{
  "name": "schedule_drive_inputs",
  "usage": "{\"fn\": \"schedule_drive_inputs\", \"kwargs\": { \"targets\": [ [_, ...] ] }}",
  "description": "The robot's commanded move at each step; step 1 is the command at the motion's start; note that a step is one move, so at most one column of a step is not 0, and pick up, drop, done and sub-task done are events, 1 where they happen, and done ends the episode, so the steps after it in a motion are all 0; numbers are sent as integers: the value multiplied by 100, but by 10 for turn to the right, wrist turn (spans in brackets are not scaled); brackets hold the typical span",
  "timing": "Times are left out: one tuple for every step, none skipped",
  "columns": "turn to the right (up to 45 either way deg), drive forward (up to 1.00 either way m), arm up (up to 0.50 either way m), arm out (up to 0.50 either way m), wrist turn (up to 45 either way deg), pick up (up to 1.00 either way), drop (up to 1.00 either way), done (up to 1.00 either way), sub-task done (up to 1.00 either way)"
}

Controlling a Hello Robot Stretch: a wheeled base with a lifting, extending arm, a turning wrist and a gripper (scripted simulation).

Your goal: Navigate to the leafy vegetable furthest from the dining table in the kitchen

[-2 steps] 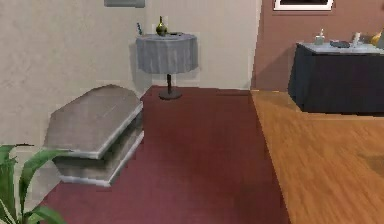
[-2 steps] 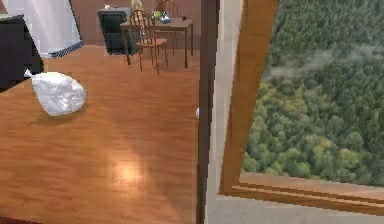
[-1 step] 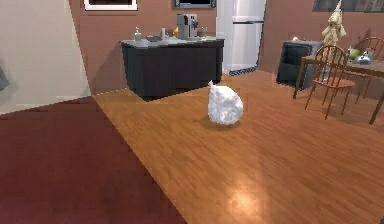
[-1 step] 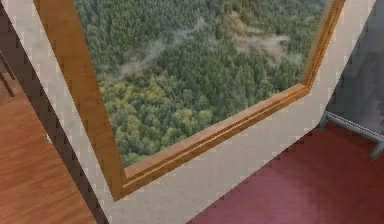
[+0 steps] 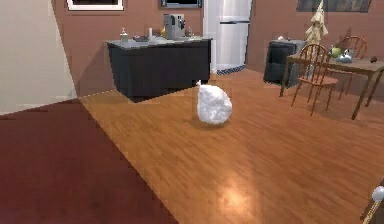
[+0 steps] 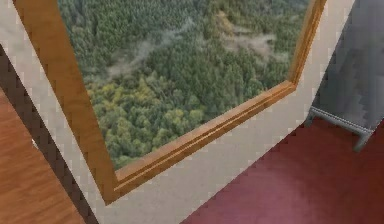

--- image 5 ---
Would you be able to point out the white paper roll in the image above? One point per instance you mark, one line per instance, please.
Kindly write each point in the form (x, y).
(150, 33)

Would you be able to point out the brown wooden dining table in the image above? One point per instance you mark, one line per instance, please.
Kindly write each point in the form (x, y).
(361, 66)

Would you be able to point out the silver coffee machine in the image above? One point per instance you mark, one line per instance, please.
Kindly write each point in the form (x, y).
(173, 26)

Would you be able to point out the silver door knob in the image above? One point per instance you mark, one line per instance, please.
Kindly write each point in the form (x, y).
(378, 193)

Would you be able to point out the green lettuce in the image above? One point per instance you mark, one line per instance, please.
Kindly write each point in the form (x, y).
(335, 52)

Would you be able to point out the dark pan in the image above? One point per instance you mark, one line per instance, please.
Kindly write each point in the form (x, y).
(141, 39)

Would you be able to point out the silver kettle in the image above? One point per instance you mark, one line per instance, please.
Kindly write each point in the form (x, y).
(344, 57)

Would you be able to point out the brown round potato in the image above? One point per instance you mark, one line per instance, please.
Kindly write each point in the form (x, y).
(373, 59)

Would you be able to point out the brown wooden chair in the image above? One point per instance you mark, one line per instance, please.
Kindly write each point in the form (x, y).
(355, 45)
(315, 75)

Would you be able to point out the white garbage bag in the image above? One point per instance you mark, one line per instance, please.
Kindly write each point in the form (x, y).
(213, 105)

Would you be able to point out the dark framed wall picture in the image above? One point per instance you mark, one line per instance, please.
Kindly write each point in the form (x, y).
(333, 5)

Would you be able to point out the clear soap bottle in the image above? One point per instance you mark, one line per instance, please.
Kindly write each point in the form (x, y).
(124, 35)

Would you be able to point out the black kitchen counter cabinet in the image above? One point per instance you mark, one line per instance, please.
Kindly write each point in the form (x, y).
(160, 68)

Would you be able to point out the glass cup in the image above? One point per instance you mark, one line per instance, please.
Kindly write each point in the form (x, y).
(189, 32)

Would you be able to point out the beige hanging cloth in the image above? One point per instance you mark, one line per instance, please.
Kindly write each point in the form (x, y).
(317, 26)

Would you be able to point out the dark framed window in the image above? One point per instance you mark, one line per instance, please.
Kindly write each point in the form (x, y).
(181, 3)

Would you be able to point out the white framed window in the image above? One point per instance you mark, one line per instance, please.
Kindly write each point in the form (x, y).
(95, 4)

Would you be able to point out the silver fridge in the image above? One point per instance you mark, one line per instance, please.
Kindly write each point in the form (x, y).
(231, 33)

